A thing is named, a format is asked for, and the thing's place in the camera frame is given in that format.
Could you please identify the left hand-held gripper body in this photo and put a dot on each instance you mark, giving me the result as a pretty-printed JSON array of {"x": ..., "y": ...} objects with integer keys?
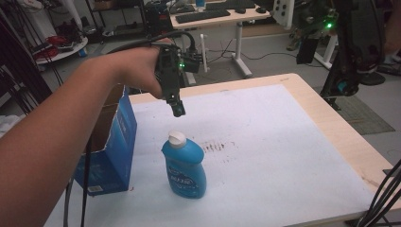
[{"x": 170, "y": 72}]

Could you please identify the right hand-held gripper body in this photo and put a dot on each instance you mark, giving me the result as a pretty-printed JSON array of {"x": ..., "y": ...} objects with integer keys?
[{"x": 359, "y": 41}]

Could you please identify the blue bottle with white cap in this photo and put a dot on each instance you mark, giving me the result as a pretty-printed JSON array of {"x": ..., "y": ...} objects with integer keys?
[{"x": 185, "y": 170}]

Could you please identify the blue cardboard box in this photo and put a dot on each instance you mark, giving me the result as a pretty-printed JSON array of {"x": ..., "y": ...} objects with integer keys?
[{"x": 118, "y": 148}]

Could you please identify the person's left hand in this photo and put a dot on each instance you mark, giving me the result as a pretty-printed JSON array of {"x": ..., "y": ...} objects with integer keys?
[{"x": 138, "y": 67}]

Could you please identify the person's right hand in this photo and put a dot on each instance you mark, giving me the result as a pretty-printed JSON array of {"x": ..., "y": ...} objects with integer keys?
[{"x": 393, "y": 28}]

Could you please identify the white desk leg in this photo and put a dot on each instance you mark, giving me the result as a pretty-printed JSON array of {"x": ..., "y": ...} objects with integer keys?
[{"x": 327, "y": 52}]

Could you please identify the black round stand base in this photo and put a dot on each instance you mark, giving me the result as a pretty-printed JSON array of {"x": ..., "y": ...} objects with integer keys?
[{"x": 373, "y": 78}]

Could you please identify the dark grey floor mat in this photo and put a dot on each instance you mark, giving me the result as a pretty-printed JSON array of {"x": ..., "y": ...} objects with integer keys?
[{"x": 365, "y": 116}]

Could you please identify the black computer tower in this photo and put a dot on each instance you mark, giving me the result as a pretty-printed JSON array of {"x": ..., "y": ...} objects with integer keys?
[{"x": 157, "y": 20}]

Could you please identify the black keyboard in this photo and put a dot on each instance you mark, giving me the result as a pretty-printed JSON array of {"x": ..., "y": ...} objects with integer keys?
[
  {"x": 202, "y": 15},
  {"x": 230, "y": 4}
]

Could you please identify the light wooden office desk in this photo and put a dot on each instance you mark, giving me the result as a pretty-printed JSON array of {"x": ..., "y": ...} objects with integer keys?
[{"x": 217, "y": 19}]

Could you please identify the white pegboard panel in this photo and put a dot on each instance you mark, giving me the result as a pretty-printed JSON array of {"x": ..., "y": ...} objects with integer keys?
[{"x": 285, "y": 14}]

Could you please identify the black computer mouse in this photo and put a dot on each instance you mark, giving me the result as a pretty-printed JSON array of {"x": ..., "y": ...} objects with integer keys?
[
  {"x": 240, "y": 10},
  {"x": 261, "y": 10}
]

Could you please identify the white table mat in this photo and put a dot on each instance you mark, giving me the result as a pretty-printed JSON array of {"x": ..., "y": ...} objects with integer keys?
[{"x": 268, "y": 151}]

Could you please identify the round white side table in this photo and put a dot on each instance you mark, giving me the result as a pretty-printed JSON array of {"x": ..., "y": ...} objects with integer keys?
[{"x": 67, "y": 52}]

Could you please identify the white cloth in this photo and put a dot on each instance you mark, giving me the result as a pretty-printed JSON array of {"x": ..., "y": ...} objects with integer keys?
[{"x": 8, "y": 123}]

